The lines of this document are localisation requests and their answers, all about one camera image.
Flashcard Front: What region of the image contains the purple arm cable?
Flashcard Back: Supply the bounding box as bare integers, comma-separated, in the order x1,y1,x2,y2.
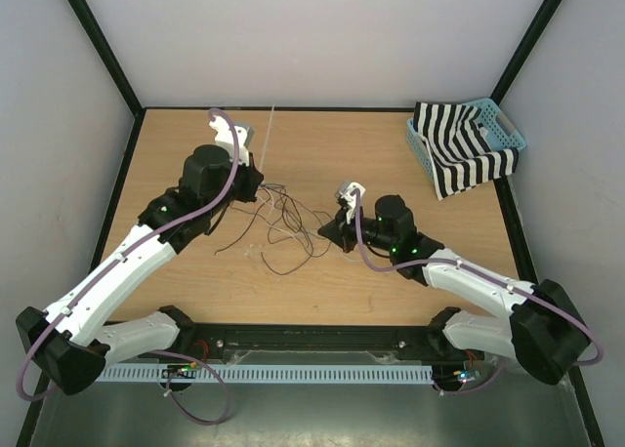
354,187,604,397
17,107,248,427

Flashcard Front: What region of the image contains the black wire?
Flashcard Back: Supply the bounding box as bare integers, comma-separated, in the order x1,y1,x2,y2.
214,185,338,276

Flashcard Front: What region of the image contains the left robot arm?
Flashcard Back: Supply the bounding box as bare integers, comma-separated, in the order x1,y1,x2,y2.
16,142,264,395

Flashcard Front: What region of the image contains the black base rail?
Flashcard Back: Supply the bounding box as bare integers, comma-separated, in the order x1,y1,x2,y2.
169,323,483,365

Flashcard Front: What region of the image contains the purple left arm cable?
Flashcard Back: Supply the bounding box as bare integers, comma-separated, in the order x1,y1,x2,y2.
17,107,248,427

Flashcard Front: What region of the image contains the black white striped cloth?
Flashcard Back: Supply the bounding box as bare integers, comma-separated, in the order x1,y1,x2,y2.
412,102,521,200

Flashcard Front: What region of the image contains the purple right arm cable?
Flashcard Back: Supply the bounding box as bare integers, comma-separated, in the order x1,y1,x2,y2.
354,187,604,397

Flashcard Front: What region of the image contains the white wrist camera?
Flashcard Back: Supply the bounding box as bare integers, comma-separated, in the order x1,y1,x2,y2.
209,115,255,167
335,181,366,224

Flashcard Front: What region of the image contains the light blue slotted cable duct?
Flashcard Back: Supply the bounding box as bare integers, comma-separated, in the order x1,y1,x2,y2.
97,363,433,385

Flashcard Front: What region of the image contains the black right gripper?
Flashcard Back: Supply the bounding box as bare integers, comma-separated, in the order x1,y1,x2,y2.
318,201,396,254

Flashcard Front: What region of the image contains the black cage frame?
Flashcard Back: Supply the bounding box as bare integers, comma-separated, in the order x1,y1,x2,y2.
0,0,625,447

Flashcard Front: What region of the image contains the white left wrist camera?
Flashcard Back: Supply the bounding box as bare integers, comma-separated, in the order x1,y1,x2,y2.
209,115,255,167

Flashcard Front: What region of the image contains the grey wire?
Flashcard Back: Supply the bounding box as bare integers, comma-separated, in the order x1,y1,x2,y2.
263,185,338,261

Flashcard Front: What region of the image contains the light blue perforated basket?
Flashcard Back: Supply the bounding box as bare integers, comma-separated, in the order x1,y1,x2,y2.
405,98,527,182

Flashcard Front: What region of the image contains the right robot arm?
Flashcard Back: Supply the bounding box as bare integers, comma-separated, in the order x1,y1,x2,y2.
318,191,591,386

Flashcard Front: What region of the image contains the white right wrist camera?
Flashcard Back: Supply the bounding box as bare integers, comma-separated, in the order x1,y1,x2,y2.
335,181,366,224

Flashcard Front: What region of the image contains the white wire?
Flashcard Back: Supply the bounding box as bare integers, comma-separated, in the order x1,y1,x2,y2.
229,187,372,264

